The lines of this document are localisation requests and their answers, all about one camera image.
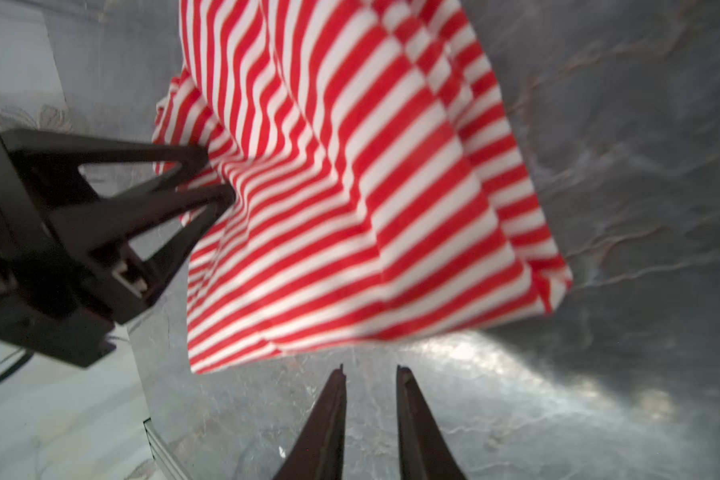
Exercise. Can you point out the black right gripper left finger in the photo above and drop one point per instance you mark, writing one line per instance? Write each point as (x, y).
(318, 452)

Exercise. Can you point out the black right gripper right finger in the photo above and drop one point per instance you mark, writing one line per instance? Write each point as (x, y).
(423, 452)

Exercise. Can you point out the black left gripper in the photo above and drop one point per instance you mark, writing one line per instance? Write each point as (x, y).
(74, 265)

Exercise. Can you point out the red white striped tank top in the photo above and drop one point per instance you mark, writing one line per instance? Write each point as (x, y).
(381, 194)

